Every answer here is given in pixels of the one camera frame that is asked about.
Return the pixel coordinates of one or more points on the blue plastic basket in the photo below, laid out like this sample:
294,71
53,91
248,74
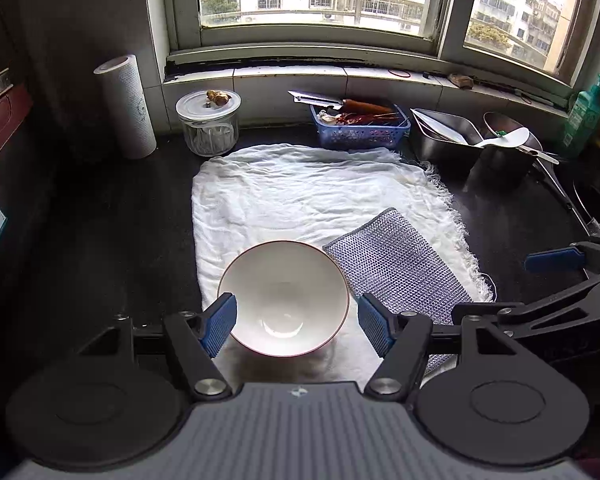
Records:
360,136

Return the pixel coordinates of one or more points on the white bowl with red rim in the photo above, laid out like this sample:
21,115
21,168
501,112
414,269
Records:
280,285

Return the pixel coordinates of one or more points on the garlic bulb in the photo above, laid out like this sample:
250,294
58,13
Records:
327,117

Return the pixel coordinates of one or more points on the red rubber band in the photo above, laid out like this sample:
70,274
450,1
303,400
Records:
389,73

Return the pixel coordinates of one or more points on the dried ginger piece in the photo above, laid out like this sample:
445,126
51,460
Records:
460,81

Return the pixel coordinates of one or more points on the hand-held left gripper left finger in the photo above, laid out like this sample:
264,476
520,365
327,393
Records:
220,325

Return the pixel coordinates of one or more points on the carrot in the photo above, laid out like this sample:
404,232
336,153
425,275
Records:
367,106

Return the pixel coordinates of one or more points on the white towel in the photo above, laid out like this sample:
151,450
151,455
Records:
290,195

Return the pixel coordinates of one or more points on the green soap bottle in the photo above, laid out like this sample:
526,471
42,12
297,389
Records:
582,120

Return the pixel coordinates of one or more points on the steel pot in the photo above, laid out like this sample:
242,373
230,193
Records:
499,165

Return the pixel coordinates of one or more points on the white rice paddle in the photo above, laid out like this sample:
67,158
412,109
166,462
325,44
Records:
509,137

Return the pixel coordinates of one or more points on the dark red appliance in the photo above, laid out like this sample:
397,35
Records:
2,120

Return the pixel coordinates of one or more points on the kitchen cleaver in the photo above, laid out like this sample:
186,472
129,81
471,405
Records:
312,97

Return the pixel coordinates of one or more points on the silver mesh dish cloth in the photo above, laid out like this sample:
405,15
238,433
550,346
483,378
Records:
394,260

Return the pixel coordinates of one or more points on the glass jar with lid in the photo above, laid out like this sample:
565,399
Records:
207,127

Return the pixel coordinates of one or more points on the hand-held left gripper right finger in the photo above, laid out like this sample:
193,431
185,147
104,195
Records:
374,325

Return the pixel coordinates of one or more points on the paper towel roll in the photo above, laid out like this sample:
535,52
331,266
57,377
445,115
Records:
127,105

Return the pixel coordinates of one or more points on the window frame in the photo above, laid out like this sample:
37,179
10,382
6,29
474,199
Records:
310,37

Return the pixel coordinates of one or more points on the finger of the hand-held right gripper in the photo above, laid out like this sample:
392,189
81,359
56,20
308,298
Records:
554,260
579,295

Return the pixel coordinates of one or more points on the rectangular steel tray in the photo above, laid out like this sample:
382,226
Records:
442,147

